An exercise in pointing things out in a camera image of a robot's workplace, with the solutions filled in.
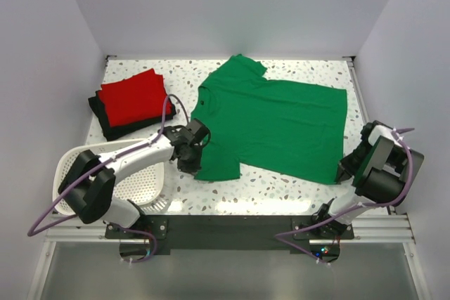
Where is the aluminium front rail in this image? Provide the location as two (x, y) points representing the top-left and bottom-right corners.
(44, 187), (418, 244)

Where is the white plastic basket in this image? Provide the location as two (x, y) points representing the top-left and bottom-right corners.
(52, 138), (165, 207)

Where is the green t shirt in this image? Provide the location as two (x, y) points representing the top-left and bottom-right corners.
(191, 55), (347, 185)

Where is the folded red t shirt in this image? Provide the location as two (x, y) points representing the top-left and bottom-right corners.
(98, 69), (173, 127)

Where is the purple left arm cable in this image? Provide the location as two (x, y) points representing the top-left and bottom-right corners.
(27, 93), (191, 264)

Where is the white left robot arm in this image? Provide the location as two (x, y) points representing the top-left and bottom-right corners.
(58, 119), (211, 238)

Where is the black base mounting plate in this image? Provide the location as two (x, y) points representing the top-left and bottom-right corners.
(105, 215), (354, 258)

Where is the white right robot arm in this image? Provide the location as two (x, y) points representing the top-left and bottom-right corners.
(311, 120), (425, 239)

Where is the folded black t shirt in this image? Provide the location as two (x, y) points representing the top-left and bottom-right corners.
(88, 89), (176, 141)

